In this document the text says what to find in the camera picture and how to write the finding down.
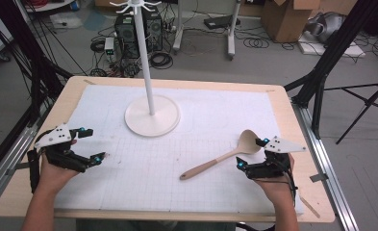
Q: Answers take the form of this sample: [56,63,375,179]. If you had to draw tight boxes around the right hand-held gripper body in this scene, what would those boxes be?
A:
[244,135,308,180]

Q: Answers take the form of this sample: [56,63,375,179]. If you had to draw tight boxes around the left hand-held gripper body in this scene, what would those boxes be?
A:
[33,122,92,174]

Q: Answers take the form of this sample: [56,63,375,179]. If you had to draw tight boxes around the wooden spoon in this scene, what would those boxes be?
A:
[179,129,264,181]

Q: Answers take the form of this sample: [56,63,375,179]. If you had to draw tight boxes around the person's left hand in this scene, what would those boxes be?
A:
[37,156,81,193]

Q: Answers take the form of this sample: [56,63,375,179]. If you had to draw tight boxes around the person's right hand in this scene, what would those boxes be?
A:
[254,153,296,200]

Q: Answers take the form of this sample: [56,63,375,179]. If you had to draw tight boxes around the wooden stick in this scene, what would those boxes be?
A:
[299,195,321,219]

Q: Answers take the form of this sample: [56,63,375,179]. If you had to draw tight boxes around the white hook stand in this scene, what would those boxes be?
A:
[109,0,182,139]

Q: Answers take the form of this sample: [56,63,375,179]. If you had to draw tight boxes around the white grid mat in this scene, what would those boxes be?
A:
[54,84,306,216]

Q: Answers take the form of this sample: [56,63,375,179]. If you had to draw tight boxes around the small white power unit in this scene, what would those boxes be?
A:
[104,37,116,63]

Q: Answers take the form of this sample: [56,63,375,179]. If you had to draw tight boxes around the black tripod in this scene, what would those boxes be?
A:
[323,76,378,145]

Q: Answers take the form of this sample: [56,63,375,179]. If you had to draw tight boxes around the black computer tower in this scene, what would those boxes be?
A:
[113,8,164,61]

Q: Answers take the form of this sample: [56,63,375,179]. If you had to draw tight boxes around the white wheeled stand legs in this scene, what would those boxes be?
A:
[172,0,242,61]

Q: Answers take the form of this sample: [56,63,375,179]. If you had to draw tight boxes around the white foam board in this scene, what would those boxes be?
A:
[297,31,367,60]

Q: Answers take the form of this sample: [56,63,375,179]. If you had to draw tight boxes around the cardboard box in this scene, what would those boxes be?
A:
[261,0,321,43]

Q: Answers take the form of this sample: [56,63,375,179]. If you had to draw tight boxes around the grey bag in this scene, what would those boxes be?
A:
[304,12,347,44]

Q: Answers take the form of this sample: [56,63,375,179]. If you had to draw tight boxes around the flat black device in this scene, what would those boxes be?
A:
[203,13,241,31]

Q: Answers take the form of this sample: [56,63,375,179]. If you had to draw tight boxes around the thin black cable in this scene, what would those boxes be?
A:
[257,168,299,210]

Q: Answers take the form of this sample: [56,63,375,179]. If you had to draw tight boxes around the aluminium rail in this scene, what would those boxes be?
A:
[291,101,360,231]
[0,123,40,210]

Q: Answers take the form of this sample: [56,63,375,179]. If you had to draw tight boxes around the black metal frame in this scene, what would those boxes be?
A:
[284,0,378,140]
[0,0,74,128]

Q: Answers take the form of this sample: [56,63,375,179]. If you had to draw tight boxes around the coiled black cable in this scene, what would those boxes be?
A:
[242,37,270,50]
[149,51,174,70]

